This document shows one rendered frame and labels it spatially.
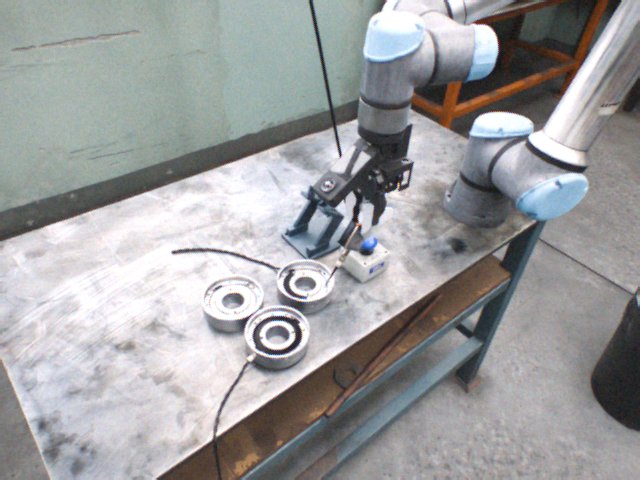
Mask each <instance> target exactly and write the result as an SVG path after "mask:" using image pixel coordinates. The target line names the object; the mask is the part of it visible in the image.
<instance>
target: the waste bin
mask: <svg viewBox="0 0 640 480"><path fill-rule="evenodd" d="M623 314H624V316H623V317H622V319H623V320H622V321H620V323H619V325H618V327H617V329H616V330H615V332H614V334H613V336H612V338H611V339H610V341H609V343H608V345H607V346H606V348H605V350H604V352H603V354H602V355H601V358H600V360H599V362H598V364H597V365H596V367H595V369H594V371H592V372H593V373H591V376H590V380H591V385H592V390H593V393H594V395H595V397H596V399H597V400H598V402H599V403H600V404H602V406H603V407H604V409H605V410H606V411H607V412H608V413H609V414H610V415H611V416H612V417H615V418H616V419H617V420H619V421H620V422H621V423H622V424H624V425H626V426H628V427H630V428H632V429H635V430H637V431H640V285H639V286H638V288H637V289H636V291H635V293H634V295H633V297H632V298H631V299H630V301H629V302H628V304H627V306H626V308H625V311H624V312H623Z"/></svg>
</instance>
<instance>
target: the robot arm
mask: <svg viewBox="0 0 640 480"><path fill-rule="evenodd" d="M514 1H517V0H388V2H387V3H386V5H385V6H384V8H383V9H382V11H381V13H378V14H376V15H374V16H373V17H372V18H371V20H370V22H369V26H368V31H367V35H366V41H365V46H364V50H363V54H364V63H363V72H362V82H361V91H360V102H359V111H358V134H359V136H360V137H361V138H359V139H358V140H357V141H356V142H355V143H354V144H353V145H352V146H351V147H350V148H349V149H348V150H347V151H346V152H345V154H344V155H343V156H342V157H341V158H340V159H339V160H338V161H337V162H336V163H335V165H334V166H332V167H331V168H330V169H329V170H328V171H327V172H326V173H325V174H324V175H323V176H322V177H321V178H320V179H319V180H318V181H317V182H316V183H315V184H314V185H313V191H314V193H315V194H316V195H317V197H318V198H319V199H320V200H322V201H323V202H324V203H326V204H327V205H328V206H329V207H332V208H336V207H338V206H339V205H340V204H341V202H342V201H343V200H344V203H345V204H346V211H347V215H348V218H349V221H351V220H353V221H356V222H359V214H360V212H361V211H362V210H363V214H364V218H363V221H362V229H361V231H360V233H361V235H362V236H363V238H364V240H366V239H368V238H369V237H371V236H372V235H373V234H374V232H375V231H376V228H377V227H378V226H380V225H381V224H382V223H384V222H385V221H386V220H388V219H389V218H390V217H391V216H392V214H393V208H391V207H386V205H387V200H386V197H385V193H387V194H388V193H390V192H393V191H395V190H396V189H397V188H398V192H400V191H402V190H405V189H407V188H409V183H410V178H411V173H412V168H413V162H414V161H413V160H412V159H410V158H409V157H407V151H408V145H409V140H410V135H411V129H412V128H413V123H410V122H408V115H410V110H411V104H412V97H413V91H414V87H418V86H429V85H439V84H448V83H459V82H461V83H466V82H468V81H473V80H477V79H479V78H483V77H485V76H486V75H487V74H489V73H490V72H491V71H492V70H493V68H494V66H495V63H496V58H497V56H498V43H497V38H496V36H495V34H494V32H493V31H492V29H490V28H489V27H487V26H483V25H480V26H476V25H475V24H472V23H474V22H476V21H477V20H478V19H480V18H482V17H484V16H486V15H488V14H490V13H492V12H494V11H497V10H499V9H501V8H504V6H506V5H508V4H510V3H512V2H514ZM470 24H471V25H470ZM467 25H468V26H467ZM639 77H640V0H622V2H621V4H620V5H619V7H618V9H617V10H616V12H615V13H614V15H613V16H612V18H611V20H610V21H609V23H608V25H607V26H606V29H604V31H603V32H602V34H601V36H600V38H599V39H598V41H597V43H596V45H594V47H593V49H592V50H591V52H590V54H589V55H588V57H587V59H586V60H585V62H584V65H582V66H581V68H580V70H579V71H578V73H577V75H576V76H575V78H574V80H573V82H572V83H571V86H569V88H568V89H567V91H566V93H565V94H564V96H563V98H562V99H561V101H560V103H559V104H558V106H557V108H556V110H554V112H553V114H552V115H551V117H550V119H549V121H548V122H547V124H546V126H545V127H544V129H543V130H541V131H538V132H534V133H532V132H533V123H532V122H531V121H530V120H528V119H527V118H525V117H522V116H519V115H516V114H511V113H503V112H493V113H486V114H483V115H481V116H479V117H478V118H477V119H476V121H475V123H474V126H473V129H472V131H471V132H470V135H471V136H470V139H468V143H467V146H466V150H465V153H464V157H463V160H462V164H461V168H460V171H459V175H458V176H457V177H456V179H455V180H454V182H453V183H452V184H451V186H450V187H449V188H448V190H447V192H446V194H445V198H444V202H443V204H444V208H445V210H446V211H447V212H448V214H449V215H450V216H452V217H453V218H454V219H456V220H457V221H459V222H461V223H464V224H466V225H469V226H473V227H479V228H492V227H497V226H500V225H502V224H503V223H504V222H505V221H506V220H507V218H508V216H509V213H510V210H511V203H512V204H514V205H515V207H516V209H518V210H519V211H522V212H523V213H524V214H526V215H527V216H528V217H529V218H531V219H533V220H536V221H545V220H551V219H554V218H557V217H559V216H561V215H563V214H565V213H566V212H568V211H569V210H572V209H573V208H574V207H575V206H576V205H577V204H578V203H579V202H580V201H581V200H582V198H583V196H584V195H585V193H586V191H587V186H588V182H587V180H586V177H585V176H583V175H582V174H583V173H584V171H585V170H586V168H587V167H589V165H590V163H591V160H590V156H589V149H590V147H591V146H592V144H593V143H594V141H595V140H596V138H597V137H598V135H599V134H600V132H602V131H603V129H604V127H605V125H606V124H607V122H608V121H609V119H610V118H611V116H612V115H613V113H615V112H616V110H617V109H618V107H619V106H620V103H621V102H622V100H623V99H624V97H625V96H627V94H628V93H629V91H630V90H631V88H632V87H633V85H634V83H635V81H636V80H638V78H639ZM402 160H403V162H405V160H406V161H408V163H405V164H403V163H402ZM407 171H409V174H408V179H407V182H406V183H404V184H402V182H403V179H404V177H403V174H404V172H407ZM398 183H399V187H398Z"/></svg>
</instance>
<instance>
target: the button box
mask: <svg viewBox="0 0 640 480"><path fill-rule="evenodd" d="M359 250H360V251H354V250H351V252H350V254H349V255H348V256H347V258H346V260H345V261H344V262H343V263H342V267H343V268H344V269H345V270H347V271H348V272H349V273H350V274H351V275H352V276H354V277H355V278H356V279H357V280H358V281H359V282H360V283H362V284H364V283H365V282H367V281H369V280H371V279H372V278H374V277H376V276H377V275H379V274H381V273H382V272H384V271H386V270H387V269H388V265H389V259H390V254H391V252H390V251H388V250H387V249H386V248H385V247H383V246H382V245H381V244H379V243H377V246H376V247H375V248H373V249H369V250H364V249H363V248H360V249H359Z"/></svg>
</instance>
